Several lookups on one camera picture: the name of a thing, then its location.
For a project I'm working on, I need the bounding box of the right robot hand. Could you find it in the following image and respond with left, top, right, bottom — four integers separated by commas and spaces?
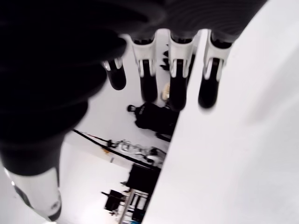
0, 0, 269, 222

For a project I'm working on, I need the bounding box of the long black rod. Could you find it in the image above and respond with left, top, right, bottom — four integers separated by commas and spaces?
72, 129, 162, 169

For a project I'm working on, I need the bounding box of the bulky black equipment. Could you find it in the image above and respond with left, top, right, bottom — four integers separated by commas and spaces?
127, 102, 179, 141

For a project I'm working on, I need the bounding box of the black equipment on stand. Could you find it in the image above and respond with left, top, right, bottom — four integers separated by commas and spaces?
101, 189, 128, 211

